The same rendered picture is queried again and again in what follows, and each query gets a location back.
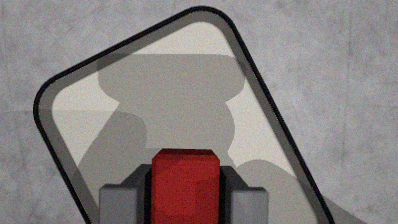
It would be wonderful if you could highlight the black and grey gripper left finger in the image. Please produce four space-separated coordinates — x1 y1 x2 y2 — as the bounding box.
98 164 152 224

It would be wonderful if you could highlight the white tray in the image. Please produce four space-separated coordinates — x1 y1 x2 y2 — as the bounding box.
33 6 335 224

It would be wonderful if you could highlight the red block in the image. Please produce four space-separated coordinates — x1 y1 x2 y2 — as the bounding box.
151 148 220 224

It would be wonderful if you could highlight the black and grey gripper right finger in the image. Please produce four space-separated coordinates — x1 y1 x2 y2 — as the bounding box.
218 166 269 224

